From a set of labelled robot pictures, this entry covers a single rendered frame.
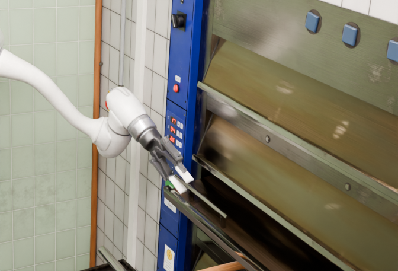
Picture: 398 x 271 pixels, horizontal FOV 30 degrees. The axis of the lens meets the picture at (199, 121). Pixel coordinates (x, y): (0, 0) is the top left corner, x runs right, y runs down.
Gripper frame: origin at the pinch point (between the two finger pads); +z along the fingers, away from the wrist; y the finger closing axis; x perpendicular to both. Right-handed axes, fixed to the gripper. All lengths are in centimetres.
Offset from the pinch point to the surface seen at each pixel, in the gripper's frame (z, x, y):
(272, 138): 15.7, -5.9, -38.8
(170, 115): -25.2, -14.9, 1.2
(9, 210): -59, 12, 95
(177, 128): -18.8, -13.2, 0.4
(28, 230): -51, 5, 105
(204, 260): 19.9, -9.3, 30.3
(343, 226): 50, 3, -47
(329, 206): 43, 0, -45
